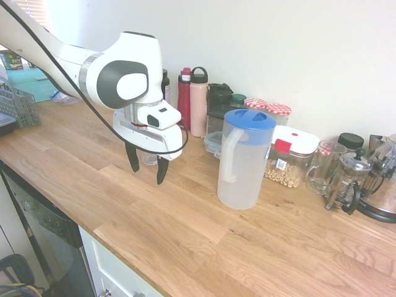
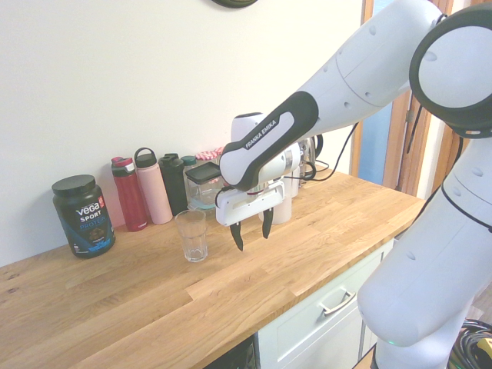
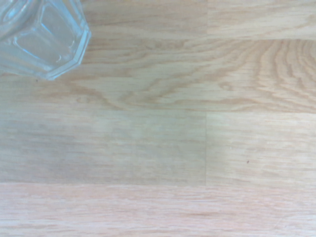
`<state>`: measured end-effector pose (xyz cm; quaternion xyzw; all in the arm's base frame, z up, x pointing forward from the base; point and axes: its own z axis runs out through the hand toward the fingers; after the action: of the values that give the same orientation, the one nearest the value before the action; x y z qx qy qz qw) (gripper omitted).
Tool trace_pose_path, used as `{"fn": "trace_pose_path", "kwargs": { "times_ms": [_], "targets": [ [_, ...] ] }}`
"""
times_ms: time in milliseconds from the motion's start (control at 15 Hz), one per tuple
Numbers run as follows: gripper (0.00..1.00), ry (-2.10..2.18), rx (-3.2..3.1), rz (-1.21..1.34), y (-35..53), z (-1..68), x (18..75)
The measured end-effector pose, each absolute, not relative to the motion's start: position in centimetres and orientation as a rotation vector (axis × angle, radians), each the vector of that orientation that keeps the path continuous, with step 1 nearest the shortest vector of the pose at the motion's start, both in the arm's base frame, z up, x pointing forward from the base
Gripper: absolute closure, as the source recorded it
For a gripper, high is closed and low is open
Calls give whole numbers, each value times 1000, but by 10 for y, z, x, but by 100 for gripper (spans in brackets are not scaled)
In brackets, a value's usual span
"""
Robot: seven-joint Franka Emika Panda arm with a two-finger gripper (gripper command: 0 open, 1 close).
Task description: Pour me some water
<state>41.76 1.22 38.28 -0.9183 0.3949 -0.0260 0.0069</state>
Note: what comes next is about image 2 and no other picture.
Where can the black Vega protein tub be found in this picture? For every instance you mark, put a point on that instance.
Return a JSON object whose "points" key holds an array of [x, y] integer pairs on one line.
{"points": [[84, 219]]}

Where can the glass container with teal lid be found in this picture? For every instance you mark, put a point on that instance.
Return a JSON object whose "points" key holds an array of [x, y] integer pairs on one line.
{"points": [[203, 205]]}

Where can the white pitcher with blue lid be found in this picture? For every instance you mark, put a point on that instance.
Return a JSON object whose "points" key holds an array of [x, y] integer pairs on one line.
{"points": [[282, 213]]}

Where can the dark appliance under counter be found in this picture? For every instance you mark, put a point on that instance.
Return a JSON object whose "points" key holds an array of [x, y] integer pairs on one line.
{"points": [[240, 355]]}

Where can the pink water bottle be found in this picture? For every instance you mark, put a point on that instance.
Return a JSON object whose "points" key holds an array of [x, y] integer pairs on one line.
{"points": [[155, 192]]}

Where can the jar with red checkered lid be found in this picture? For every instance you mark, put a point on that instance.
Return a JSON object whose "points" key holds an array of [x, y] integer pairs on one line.
{"points": [[205, 155]]}

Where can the pale green cabinet drawer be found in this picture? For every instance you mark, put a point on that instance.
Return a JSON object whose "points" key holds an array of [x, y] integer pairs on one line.
{"points": [[307, 334]]}

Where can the metal door hinge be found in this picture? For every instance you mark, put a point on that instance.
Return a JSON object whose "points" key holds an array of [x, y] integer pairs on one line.
{"points": [[409, 116]]}

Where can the yellow plastic object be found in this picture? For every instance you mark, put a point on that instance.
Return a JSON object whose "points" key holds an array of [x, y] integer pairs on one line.
{"points": [[486, 348]]}

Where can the clear bottle with green lid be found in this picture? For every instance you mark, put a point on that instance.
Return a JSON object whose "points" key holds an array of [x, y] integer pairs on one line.
{"points": [[189, 160]]}

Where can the red water bottle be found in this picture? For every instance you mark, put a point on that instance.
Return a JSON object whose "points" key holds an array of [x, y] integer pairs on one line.
{"points": [[130, 196]]}

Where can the clear drinking glass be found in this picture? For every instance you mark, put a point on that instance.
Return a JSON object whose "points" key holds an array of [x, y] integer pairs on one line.
{"points": [[192, 238]]}

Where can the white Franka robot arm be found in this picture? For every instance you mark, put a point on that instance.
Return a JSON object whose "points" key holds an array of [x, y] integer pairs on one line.
{"points": [[384, 57]]}

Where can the black shaker bottle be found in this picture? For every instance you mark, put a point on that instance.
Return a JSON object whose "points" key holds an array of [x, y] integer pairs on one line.
{"points": [[173, 184]]}

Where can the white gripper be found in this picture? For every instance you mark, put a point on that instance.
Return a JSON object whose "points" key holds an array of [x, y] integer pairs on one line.
{"points": [[246, 205]]}

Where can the wooden door frame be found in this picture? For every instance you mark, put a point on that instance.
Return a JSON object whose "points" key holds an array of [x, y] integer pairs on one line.
{"points": [[399, 153]]}

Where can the steel electric kettle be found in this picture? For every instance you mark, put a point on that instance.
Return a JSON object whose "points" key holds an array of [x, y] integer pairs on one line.
{"points": [[309, 148]]}

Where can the glass French press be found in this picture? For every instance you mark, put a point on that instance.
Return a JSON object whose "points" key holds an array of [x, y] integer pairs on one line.
{"points": [[303, 173]]}

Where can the glass jar with black lid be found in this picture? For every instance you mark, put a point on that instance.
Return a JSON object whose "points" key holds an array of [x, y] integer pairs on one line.
{"points": [[201, 175]]}

